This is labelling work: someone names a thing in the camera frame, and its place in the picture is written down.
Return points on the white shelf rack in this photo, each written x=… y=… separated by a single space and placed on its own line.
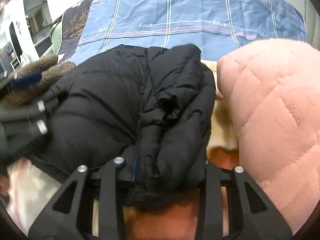
x=15 y=64

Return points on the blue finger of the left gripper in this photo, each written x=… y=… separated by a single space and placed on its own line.
x=23 y=82

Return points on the grey curtain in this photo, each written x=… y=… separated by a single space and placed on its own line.
x=311 y=20

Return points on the arched wall niche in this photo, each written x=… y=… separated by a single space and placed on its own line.
x=39 y=24

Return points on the blue plaid sheet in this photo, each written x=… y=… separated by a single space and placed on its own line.
x=215 y=26

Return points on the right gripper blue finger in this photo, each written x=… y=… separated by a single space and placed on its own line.
x=133 y=168

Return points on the cream pink plush blanket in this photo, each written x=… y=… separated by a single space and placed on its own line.
x=30 y=190

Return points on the green pillow left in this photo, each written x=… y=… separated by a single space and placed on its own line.
x=56 y=35

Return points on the black puffer jacket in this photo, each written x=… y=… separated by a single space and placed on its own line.
x=154 y=101

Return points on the brown fleece garment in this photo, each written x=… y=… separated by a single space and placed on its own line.
x=51 y=72

